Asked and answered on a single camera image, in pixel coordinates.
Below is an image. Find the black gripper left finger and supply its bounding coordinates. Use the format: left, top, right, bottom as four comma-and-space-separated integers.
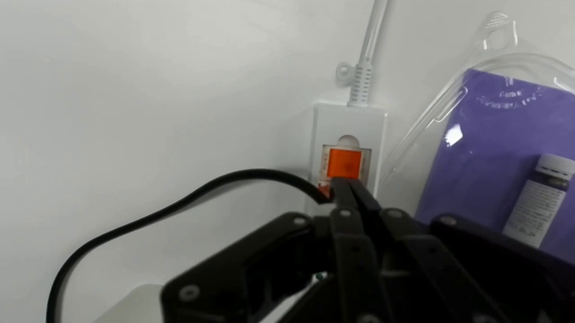
161, 175, 392, 323

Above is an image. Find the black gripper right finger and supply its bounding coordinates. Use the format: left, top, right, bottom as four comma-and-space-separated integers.
349, 177, 575, 323

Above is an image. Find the white power strip orange switch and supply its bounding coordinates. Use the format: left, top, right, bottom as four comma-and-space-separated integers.
304, 100, 391, 218

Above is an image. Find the grey white cylinder battery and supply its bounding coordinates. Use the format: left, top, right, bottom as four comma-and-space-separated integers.
502, 152, 575, 250

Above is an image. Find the purple mat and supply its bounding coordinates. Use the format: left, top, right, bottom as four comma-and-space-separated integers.
412, 66, 575, 265

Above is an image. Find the clear plastic clamshell package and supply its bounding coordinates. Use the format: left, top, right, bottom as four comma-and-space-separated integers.
383, 8, 575, 202

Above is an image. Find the black power cable with plug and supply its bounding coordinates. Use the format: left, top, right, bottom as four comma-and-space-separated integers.
46, 166, 335, 323

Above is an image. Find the white power strip cable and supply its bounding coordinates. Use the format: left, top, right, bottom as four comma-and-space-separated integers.
333, 0, 392, 109

